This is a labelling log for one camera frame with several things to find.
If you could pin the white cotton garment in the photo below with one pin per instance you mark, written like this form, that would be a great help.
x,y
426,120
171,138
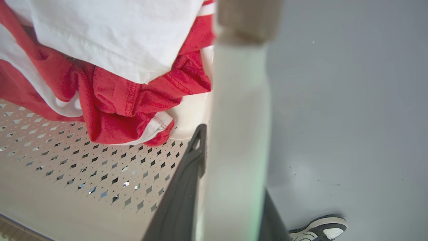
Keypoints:
x,y
113,33

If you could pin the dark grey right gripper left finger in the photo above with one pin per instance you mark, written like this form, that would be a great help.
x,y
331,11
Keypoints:
x,y
182,197

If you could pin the white perforated plastic laundry basket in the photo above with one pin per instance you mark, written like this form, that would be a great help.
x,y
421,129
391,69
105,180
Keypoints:
x,y
234,134

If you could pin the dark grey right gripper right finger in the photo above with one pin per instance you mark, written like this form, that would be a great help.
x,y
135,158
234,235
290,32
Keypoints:
x,y
270,222

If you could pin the grey and white sneaker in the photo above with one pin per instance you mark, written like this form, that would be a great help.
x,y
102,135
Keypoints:
x,y
320,229

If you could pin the red garment with white stripes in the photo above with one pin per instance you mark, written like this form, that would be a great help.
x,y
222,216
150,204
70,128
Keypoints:
x,y
113,100

